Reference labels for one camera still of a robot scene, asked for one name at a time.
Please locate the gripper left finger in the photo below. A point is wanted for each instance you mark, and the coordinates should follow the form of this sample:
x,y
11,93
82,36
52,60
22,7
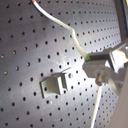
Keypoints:
x,y
104,74

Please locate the grey metal cable clip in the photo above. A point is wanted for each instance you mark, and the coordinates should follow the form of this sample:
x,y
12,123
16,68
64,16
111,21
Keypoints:
x,y
57,83

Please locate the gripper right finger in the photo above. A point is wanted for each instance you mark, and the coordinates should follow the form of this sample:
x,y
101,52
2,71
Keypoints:
x,y
104,55

